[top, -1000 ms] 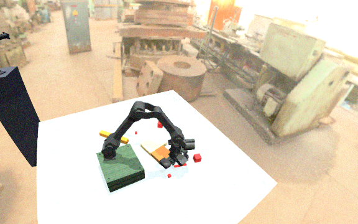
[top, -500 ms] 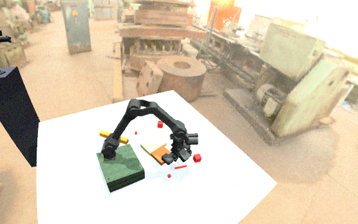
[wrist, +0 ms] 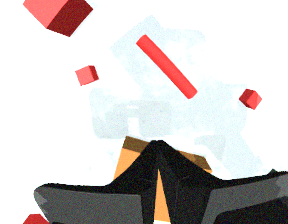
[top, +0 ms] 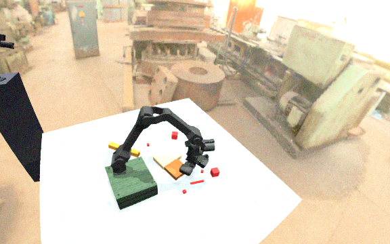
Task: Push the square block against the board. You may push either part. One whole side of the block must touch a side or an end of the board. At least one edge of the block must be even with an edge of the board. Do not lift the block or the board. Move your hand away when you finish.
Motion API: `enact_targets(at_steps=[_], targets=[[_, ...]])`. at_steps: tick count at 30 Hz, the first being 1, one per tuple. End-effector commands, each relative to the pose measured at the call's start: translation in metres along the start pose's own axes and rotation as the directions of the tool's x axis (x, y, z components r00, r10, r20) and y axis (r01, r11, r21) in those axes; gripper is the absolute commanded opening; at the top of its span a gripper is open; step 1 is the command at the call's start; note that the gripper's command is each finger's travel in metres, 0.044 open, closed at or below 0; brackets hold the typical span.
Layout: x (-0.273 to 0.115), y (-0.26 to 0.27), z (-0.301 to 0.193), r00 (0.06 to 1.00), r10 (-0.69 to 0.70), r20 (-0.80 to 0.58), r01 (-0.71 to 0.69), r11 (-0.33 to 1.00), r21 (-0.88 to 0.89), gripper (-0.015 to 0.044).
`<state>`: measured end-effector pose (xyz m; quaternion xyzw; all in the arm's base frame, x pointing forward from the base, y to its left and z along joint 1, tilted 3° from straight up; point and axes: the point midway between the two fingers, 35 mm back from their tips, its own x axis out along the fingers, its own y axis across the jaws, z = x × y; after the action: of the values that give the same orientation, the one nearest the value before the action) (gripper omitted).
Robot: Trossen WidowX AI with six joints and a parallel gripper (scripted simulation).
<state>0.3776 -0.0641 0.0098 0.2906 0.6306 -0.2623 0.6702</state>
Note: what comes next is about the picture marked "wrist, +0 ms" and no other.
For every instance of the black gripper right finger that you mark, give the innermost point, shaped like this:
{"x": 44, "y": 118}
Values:
{"x": 195, "y": 196}

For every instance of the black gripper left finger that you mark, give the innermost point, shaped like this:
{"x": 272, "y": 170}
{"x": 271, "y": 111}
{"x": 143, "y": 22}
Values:
{"x": 129, "y": 199}

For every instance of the red bar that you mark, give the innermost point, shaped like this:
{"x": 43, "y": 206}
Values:
{"x": 165, "y": 64}

